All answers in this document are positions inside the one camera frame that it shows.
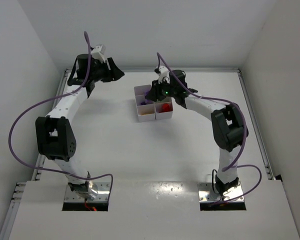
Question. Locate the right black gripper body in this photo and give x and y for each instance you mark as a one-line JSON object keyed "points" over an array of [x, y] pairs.
{"points": [[155, 90]]}

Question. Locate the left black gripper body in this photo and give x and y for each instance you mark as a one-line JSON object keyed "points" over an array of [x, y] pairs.
{"points": [[108, 71]]}

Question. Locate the yellow lego brick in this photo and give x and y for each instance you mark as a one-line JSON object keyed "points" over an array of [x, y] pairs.
{"points": [[146, 113]]}

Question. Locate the multicolour lego cluster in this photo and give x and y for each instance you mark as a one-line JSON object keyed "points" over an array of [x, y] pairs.
{"points": [[148, 94]]}

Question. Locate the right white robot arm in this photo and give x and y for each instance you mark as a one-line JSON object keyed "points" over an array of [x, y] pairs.
{"points": [[228, 124]]}

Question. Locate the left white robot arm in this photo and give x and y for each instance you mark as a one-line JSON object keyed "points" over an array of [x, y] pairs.
{"points": [[55, 137]]}

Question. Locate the white six-compartment container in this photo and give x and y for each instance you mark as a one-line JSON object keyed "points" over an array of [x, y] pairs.
{"points": [[154, 107]]}

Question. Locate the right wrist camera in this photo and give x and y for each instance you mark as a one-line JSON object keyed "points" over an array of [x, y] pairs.
{"points": [[163, 74]]}

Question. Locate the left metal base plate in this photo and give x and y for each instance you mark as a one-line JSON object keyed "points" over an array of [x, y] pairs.
{"points": [[93, 192]]}

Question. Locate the metal base plate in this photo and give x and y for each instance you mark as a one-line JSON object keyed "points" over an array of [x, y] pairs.
{"points": [[93, 192], [207, 195]]}

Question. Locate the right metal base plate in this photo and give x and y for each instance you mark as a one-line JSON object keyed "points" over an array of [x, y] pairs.
{"points": [[207, 195]]}

